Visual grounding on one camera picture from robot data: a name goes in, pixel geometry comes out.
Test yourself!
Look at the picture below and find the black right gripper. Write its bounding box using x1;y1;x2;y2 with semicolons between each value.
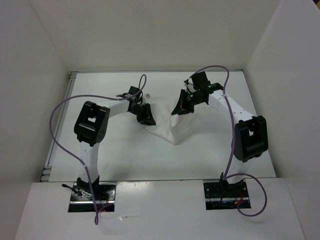
171;89;204;116

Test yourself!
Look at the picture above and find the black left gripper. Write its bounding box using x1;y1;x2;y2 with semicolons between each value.
129;102;156;127

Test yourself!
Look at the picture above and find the white pleated skirt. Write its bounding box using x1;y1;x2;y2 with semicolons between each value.
145;97;201;145

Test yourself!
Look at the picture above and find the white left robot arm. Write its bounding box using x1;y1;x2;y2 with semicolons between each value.
74;99;156;200

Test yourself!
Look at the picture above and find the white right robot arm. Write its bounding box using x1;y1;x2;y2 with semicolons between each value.
171;83;269;197

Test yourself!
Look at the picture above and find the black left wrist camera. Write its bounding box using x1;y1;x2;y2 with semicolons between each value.
116;86;151;104

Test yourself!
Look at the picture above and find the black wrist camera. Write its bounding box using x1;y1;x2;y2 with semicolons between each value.
116;86;151;104
184;71;211;93

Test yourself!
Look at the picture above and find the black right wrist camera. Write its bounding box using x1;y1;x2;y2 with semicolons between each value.
184;71;211;93

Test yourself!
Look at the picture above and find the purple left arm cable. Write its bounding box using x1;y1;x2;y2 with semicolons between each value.
49;74;148;226

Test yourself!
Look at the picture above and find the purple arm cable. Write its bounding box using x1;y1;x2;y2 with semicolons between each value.
188;64;268;218
49;74;148;226

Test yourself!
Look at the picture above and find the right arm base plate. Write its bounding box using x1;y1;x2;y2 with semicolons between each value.
203;179;251;211

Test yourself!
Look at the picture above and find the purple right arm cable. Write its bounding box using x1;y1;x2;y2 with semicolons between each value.
188;64;268;218

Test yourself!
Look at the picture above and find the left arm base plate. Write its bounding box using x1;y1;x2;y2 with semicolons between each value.
68;182;117;213

